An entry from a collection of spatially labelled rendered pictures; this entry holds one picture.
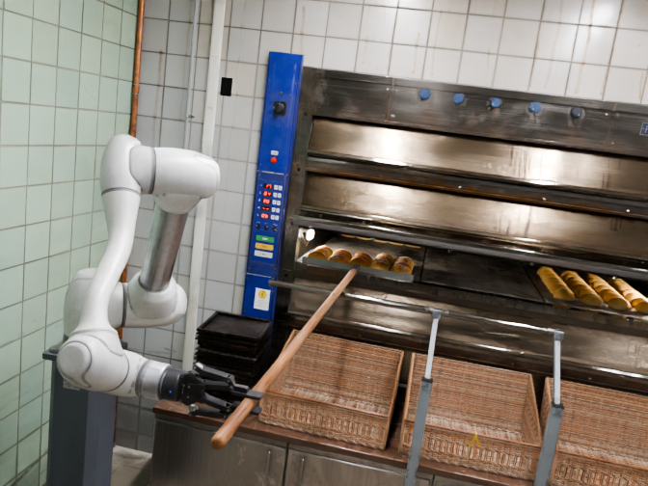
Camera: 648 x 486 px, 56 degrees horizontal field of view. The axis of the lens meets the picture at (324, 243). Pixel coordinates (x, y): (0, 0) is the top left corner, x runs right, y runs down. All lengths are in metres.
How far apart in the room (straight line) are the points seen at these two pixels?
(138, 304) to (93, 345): 0.77
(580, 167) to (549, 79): 0.40
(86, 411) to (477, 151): 1.90
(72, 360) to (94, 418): 0.91
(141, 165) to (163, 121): 1.43
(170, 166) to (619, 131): 1.95
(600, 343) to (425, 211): 0.99
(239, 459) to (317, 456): 0.34
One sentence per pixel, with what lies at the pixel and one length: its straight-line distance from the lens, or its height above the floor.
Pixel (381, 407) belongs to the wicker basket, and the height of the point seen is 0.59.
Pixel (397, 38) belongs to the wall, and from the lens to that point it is 2.88.
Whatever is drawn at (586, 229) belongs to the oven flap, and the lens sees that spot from 2.93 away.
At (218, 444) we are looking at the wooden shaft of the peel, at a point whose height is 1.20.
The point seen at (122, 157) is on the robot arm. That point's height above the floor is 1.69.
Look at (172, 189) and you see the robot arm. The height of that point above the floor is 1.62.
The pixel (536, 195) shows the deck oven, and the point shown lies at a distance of 2.87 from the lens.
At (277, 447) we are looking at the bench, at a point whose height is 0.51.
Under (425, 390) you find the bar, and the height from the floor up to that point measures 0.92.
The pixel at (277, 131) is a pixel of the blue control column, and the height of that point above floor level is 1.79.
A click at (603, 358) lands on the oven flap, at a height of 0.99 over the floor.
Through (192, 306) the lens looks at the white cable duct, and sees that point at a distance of 3.18.
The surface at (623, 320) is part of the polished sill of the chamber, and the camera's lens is 3.04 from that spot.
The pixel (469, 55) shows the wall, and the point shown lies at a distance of 2.86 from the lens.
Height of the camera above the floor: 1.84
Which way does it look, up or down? 11 degrees down
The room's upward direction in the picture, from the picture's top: 7 degrees clockwise
